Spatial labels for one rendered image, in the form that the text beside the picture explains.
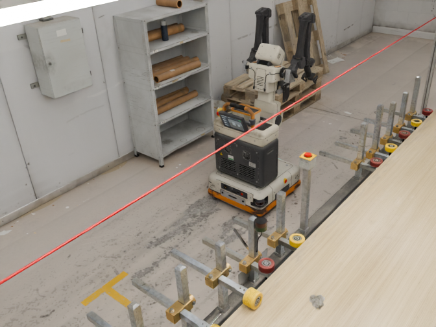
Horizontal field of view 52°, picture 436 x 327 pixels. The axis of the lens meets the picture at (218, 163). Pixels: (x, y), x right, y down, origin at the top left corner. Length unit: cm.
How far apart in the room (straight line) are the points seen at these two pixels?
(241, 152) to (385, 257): 184
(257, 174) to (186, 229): 78
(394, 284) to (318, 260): 36
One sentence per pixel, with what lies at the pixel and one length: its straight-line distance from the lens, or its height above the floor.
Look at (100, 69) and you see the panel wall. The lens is 466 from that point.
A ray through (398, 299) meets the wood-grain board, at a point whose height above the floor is 90.
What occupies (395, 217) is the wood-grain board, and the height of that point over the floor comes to 90.
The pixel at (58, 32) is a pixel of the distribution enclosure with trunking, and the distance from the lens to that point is 408.
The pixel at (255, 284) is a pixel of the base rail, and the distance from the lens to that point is 246.
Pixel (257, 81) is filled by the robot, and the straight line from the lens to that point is 394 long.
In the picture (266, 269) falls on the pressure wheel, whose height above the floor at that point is 90.
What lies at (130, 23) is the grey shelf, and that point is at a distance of 448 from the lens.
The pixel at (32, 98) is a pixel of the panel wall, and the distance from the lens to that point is 432.
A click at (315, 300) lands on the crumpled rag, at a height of 92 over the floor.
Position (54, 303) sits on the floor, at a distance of 360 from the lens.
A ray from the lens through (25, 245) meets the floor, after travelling 422.
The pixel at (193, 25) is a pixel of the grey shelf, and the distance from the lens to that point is 514.
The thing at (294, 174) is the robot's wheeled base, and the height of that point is 24.
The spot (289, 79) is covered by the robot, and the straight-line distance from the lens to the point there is 383.
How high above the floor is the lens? 244
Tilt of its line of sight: 30 degrees down
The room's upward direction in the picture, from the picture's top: 3 degrees counter-clockwise
